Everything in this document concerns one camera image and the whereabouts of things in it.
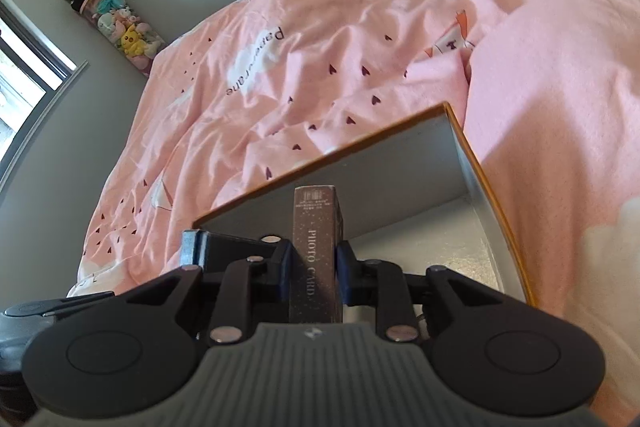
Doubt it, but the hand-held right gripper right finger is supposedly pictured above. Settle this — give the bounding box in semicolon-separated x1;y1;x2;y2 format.
336;241;506;344

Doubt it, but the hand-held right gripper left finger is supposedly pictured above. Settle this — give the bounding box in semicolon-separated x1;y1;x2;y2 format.
122;238;296;344

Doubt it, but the dark photo card box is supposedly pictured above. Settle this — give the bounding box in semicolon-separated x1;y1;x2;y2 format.
289;184;347;325

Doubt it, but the orange cardboard box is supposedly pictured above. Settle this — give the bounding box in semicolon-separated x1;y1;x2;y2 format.
192;103;538;325

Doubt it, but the pink printed duvet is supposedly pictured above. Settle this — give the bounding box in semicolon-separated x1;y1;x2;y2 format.
67;0;640;298

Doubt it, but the plain pink blanket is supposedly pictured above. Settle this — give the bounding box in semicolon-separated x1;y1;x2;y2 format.
462;0;640;358

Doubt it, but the clear tube of plush toys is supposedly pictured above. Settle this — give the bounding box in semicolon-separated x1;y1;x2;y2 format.
75;0;168;78

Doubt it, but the window with grey frame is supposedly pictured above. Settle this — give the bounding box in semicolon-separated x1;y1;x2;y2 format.
0;0;91;198

